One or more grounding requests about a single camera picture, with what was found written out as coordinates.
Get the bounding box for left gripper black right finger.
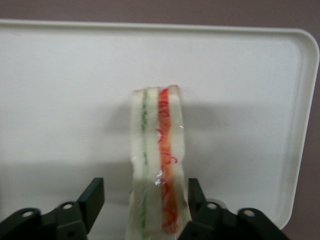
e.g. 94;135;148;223
176;177;291;240

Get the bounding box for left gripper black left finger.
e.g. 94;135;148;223
0;177;105;240

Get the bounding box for foil-backed sandwich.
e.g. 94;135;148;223
127;84;189;240

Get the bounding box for cream plastic tray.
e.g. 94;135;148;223
0;19;320;231

